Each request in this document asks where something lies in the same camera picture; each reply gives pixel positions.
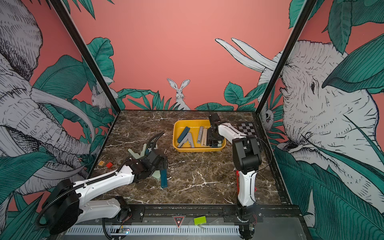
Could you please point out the black mounting rail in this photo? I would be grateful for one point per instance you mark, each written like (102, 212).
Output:
(229, 213)

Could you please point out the green sticky note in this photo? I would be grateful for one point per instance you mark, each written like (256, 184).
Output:
(200, 220)

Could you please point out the red plastic tool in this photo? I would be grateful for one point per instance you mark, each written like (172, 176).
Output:
(238, 181)

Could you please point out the beige pliers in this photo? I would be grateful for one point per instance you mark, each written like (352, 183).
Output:
(204, 137)

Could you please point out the black frame post left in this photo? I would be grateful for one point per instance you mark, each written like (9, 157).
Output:
(67, 21)

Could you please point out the mint green open pliers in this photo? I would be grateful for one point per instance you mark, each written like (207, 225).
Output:
(156, 175)

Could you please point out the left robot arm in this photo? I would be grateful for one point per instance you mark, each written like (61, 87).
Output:
(72, 203)

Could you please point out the black white checkerboard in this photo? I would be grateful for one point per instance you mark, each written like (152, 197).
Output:
(246, 128)

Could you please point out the grey pliers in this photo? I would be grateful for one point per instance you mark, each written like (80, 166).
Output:
(201, 129)
(187, 139)

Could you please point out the black frame post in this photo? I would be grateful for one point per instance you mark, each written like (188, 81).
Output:
(67, 21)
(298, 27)

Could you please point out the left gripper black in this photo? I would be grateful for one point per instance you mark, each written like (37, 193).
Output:
(163, 166)

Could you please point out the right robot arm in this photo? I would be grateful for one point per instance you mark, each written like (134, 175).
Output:
(246, 156)

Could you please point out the yellow plastic storage tray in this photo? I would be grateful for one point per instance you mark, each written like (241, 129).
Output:
(194, 126)

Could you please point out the black frame post right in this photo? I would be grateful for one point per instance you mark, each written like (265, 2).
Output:
(298, 27)

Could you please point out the black pliers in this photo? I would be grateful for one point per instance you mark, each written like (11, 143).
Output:
(214, 143)

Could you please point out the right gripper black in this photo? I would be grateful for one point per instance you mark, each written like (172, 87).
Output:
(211, 135)

